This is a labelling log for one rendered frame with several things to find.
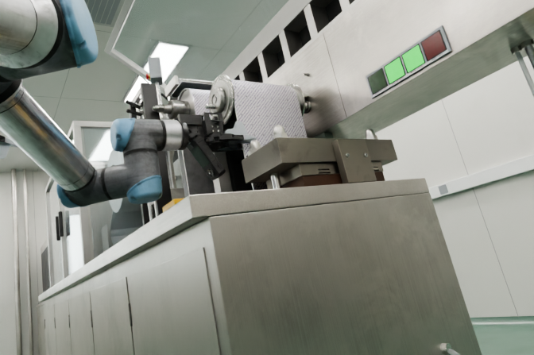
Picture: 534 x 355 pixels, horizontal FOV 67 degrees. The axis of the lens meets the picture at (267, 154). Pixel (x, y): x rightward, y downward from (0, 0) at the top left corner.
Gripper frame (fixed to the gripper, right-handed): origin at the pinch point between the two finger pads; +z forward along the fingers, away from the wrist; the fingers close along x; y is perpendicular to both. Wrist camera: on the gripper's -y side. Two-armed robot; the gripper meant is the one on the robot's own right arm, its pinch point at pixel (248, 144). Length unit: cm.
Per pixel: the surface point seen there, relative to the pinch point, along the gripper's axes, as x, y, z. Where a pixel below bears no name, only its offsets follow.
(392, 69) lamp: -29.4, 10.1, 29.9
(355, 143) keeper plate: -21.9, -8.1, 16.7
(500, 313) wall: 97, -101, 263
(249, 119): -0.2, 7.3, 1.7
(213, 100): 6.7, 16.0, -4.5
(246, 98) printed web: -0.2, 14.0, 2.4
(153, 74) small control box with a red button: 58, 54, 0
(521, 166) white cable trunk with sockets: 42, 0, 259
